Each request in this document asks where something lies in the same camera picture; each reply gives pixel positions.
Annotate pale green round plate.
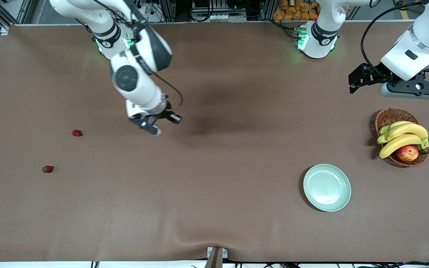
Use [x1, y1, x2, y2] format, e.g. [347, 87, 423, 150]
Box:
[303, 164, 352, 213]

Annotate brown wicker basket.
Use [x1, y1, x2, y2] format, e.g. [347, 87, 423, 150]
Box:
[375, 108, 429, 168]

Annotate brown table cloth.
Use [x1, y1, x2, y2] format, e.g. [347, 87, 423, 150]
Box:
[0, 22, 429, 263]

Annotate red apple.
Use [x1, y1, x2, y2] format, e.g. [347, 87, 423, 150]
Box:
[395, 145, 420, 162]

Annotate bag of orange bread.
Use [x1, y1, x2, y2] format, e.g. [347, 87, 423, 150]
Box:
[273, 0, 321, 21]

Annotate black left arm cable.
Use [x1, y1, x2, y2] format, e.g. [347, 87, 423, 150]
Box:
[360, 2, 422, 75]

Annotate metal table edge bracket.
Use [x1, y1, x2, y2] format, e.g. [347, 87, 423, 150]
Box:
[204, 246, 228, 268]

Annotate aluminium frame rail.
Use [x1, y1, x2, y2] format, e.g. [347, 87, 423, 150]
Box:
[0, 0, 32, 25]

